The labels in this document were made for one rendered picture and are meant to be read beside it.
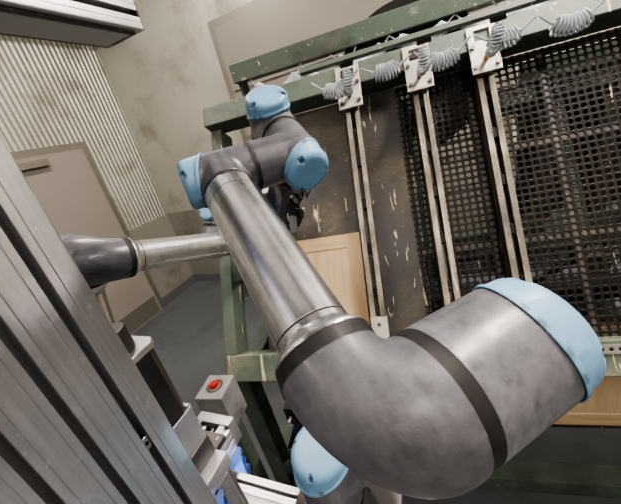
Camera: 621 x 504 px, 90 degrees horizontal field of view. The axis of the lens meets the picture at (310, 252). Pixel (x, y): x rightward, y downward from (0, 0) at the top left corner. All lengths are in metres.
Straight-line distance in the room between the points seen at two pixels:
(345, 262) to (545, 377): 1.12
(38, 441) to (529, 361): 0.42
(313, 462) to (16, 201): 0.54
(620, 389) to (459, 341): 1.68
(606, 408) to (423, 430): 1.78
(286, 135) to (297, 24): 2.90
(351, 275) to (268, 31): 2.66
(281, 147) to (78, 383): 0.38
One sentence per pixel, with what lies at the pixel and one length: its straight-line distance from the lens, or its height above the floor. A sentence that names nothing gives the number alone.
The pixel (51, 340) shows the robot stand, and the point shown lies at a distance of 0.40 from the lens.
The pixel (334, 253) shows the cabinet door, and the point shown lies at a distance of 1.35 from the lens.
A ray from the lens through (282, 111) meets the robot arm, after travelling 0.56.
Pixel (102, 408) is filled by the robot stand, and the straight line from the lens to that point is 0.44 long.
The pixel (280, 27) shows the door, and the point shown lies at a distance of 3.44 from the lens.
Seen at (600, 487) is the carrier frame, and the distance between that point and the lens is 1.98.
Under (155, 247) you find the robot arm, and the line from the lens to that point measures 0.84.
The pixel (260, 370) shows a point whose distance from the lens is 1.48.
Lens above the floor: 1.78
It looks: 22 degrees down
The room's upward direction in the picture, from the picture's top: 15 degrees counter-clockwise
